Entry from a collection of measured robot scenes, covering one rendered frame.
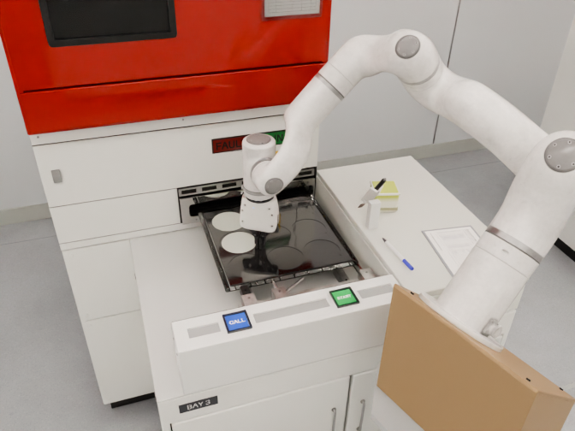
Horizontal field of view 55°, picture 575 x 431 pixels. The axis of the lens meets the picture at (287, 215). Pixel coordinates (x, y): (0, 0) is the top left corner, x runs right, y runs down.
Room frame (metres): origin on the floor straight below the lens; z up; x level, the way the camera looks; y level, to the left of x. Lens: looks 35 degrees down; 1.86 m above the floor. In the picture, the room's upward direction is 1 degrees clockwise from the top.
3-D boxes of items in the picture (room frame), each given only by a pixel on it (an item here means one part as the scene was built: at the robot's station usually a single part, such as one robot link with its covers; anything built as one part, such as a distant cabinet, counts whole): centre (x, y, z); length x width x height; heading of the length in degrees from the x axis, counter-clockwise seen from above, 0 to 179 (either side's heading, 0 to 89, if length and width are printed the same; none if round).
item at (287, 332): (0.92, -0.02, 0.89); 0.55 x 0.09 x 0.14; 109
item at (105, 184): (1.43, 0.29, 1.02); 0.82 x 0.03 x 0.40; 109
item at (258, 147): (1.23, 0.07, 1.17); 0.09 x 0.08 x 0.13; 22
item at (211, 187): (1.48, 0.12, 0.96); 0.44 x 0.01 x 0.02; 109
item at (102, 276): (1.75, 0.41, 0.41); 0.82 x 0.71 x 0.82; 109
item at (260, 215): (1.23, 0.07, 1.03); 0.10 x 0.07 x 0.11; 76
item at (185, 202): (1.48, 0.12, 0.89); 0.44 x 0.02 x 0.10; 109
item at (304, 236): (1.28, 0.04, 0.90); 0.34 x 0.34 x 0.01; 19
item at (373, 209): (1.26, -0.23, 1.03); 0.06 x 0.04 x 0.13; 19
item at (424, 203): (1.32, -0.36, 0.89); 0.62 x 0.35 x 0.14; 19
